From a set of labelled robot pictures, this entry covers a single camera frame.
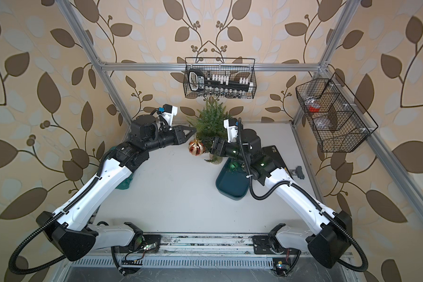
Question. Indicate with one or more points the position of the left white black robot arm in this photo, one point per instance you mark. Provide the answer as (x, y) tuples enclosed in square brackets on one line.
[(68, 227)]

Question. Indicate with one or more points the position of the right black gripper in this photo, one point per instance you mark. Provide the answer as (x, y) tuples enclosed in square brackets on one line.
[(218, 141)]

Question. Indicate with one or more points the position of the black flat device with label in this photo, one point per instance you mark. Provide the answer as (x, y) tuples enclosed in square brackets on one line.
[(278, 157)]

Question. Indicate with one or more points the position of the red item in basket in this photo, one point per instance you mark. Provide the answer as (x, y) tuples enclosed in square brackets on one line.
[(312, 105)]

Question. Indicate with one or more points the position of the dark teal plastic tray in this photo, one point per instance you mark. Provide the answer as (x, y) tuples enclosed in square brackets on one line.
[(233, 185)]

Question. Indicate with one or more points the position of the green glitter ball ornament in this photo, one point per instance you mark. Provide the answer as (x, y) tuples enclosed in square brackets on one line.
[(233, 165)]

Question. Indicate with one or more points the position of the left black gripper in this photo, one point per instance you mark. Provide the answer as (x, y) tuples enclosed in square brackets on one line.
[(178, 137)]

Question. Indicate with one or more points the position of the black wire basket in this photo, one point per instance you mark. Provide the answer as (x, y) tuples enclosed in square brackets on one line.
[(343, 122), (220, 64)]

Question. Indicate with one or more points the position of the small green christmas tree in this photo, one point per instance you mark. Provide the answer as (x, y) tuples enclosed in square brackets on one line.
[(210, 124)]

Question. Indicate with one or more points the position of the small grey clamp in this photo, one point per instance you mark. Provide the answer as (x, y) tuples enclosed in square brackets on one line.
[(298, 172)]

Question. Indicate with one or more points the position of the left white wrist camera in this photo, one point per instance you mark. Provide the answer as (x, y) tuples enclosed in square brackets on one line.
[(167, 113)]

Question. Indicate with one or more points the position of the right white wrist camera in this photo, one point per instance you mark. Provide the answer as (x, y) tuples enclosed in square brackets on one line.
[(231, 126)]

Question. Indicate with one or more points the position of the right black wire basket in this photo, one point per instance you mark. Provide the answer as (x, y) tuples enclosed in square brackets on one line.
[(343, 122)]

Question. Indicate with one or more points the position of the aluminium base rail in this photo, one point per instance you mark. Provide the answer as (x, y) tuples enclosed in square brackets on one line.
[(204, 245)]

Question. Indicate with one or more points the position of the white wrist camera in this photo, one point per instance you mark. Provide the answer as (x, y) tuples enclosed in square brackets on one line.
[(167, 113), (231, 126)]

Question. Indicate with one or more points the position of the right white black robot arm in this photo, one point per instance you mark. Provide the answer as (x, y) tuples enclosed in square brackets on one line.
[(329, 238)]

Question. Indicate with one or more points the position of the back black wire basket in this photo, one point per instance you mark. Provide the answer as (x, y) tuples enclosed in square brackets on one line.
[(220, 64)]

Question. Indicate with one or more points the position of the red gold striped ornament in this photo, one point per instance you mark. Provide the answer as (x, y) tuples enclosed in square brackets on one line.
[(196, 147)]

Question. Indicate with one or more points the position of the black socket tool set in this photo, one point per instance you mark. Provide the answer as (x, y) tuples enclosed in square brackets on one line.
[(199, 80)]

